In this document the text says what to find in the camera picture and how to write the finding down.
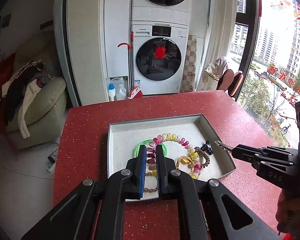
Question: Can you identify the right hand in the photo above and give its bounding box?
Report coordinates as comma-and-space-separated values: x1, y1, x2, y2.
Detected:
275, 190, 300, 239

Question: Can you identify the clear plastic jug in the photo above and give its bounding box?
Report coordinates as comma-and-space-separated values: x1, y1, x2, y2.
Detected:
111, 77, 127, 101

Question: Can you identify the green sofa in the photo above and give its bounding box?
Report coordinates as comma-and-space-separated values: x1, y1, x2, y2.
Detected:
0, 31, 67, 149

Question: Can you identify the white power strip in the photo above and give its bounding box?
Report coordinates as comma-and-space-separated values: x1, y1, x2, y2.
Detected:
47, 154, 57, 173

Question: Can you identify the clothes pile on sofa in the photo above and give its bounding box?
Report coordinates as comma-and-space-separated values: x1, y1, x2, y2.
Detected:
0, 60, 53, 139

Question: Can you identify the yellow cord hair tie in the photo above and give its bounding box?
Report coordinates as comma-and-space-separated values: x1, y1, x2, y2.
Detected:
175, 155, 196, 174

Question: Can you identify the brown braided bracelet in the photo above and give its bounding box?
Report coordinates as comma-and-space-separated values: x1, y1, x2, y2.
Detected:
143, 171, 159, 194

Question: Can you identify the cream bag on chair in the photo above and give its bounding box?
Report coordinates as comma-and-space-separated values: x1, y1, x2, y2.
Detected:
197, 56, 229, 91

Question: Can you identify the upper stacked dryer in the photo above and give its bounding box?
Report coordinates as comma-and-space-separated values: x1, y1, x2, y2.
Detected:
132, 0, 191, 26

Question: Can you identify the silver toothed hair clip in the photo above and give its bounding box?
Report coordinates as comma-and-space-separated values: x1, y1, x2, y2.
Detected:
215, 140, 233, 153

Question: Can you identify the brown spiral hair tie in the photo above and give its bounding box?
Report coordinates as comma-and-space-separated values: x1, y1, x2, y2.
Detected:
194, 146, 211, 169

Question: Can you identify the pink yellow spiral hair tie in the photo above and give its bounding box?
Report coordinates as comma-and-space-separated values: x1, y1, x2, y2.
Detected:
146, 133, 203, 180

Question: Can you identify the brown chair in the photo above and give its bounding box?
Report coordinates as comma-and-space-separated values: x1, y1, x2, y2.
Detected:
228, 70, 244, 97
216, 69, 234, 91

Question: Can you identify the blue cap detergent bottle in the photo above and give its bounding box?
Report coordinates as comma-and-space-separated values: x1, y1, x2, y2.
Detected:
108, 83, 116, 101

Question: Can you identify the black claw hair clip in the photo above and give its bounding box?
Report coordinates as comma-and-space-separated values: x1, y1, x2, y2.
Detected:
200, 140, 213, 155

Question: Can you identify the green translucent bangle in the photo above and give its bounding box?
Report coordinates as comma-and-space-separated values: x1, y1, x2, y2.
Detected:
133, 138, 168, 158

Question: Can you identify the checkered board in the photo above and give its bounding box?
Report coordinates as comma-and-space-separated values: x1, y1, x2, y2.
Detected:
180, 35, 197, 93

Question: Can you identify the red handled mop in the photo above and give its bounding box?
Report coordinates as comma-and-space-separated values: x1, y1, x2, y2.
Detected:
117, 31, 134, 95

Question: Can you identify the white front-load washing machine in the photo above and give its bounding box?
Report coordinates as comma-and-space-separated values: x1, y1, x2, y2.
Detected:
132, 21, 189, 95

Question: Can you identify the grey jewelry tray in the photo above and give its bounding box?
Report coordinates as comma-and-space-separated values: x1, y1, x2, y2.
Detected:
107, 113, 237, 202

